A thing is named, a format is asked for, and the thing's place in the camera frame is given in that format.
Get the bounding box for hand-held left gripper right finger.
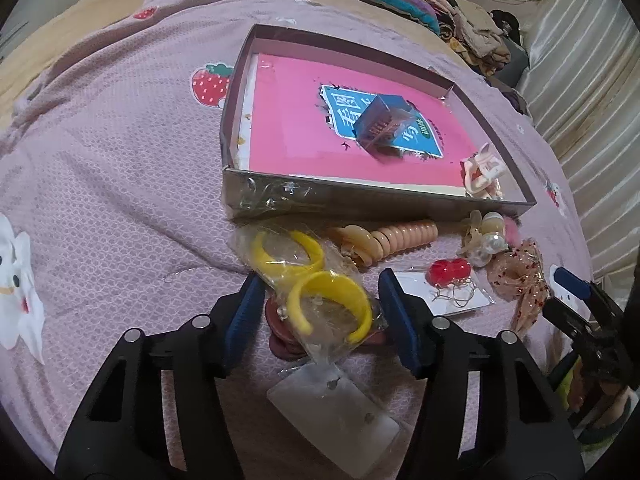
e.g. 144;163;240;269
377;268;586;480

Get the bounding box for tan bed sheet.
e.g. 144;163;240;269
0;0;451;131

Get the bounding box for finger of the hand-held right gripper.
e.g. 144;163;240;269
542;299;601;346
552;266;626;311

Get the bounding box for red ball earrings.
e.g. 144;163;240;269
395;258;496;317

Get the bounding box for blue hair claw clip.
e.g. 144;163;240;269
352;94;413;156

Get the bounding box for pile of clothes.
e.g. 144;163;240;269
402;0;533;116

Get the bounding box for amber spiral hair tie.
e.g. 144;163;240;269
325;225;383;267

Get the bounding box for peach spiral hair tie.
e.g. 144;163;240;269
372;220;439;261

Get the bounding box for pink mesh dotted scrunchie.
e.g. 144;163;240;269
487;236;547;303
515;287;551;336

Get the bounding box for white striped curtain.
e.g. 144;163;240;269
517;0;640;286

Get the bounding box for clear plastic bag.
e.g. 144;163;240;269
234;224;386;366

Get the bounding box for pearl cream hair clip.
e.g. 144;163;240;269
459;209;507;268

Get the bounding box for pink fluffy hair clip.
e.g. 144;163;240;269
501;216;523;246

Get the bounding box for white pink hair claw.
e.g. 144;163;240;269
460;144;508;198

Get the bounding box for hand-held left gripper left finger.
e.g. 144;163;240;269
54;274;267;480

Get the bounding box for pink book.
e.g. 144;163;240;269
235;50;481;196

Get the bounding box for person's right forearm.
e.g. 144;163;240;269
550;350;633;443

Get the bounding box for yellow bangle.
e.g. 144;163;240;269
286;270;373;345
251;230;326;277

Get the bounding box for white stud earring card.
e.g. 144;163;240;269
266;362;401;480

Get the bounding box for grey cardboard box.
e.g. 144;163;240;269
220;23;538;222

